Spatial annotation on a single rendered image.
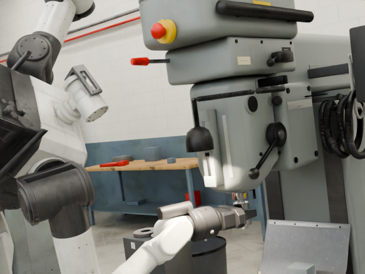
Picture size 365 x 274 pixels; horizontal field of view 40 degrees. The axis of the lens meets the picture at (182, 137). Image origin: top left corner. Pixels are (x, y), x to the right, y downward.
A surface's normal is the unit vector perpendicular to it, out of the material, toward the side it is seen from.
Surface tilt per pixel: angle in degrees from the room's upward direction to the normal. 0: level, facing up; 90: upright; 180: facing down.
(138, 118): 90
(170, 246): 82
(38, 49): 63
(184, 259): 90
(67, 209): 100
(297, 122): 90
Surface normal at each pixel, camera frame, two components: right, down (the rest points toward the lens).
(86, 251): 0.63, 0.11
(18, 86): 0.71, -0.60
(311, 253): -0.65, -0.35
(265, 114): 0.74, -0.06
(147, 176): -0.66, 0.12
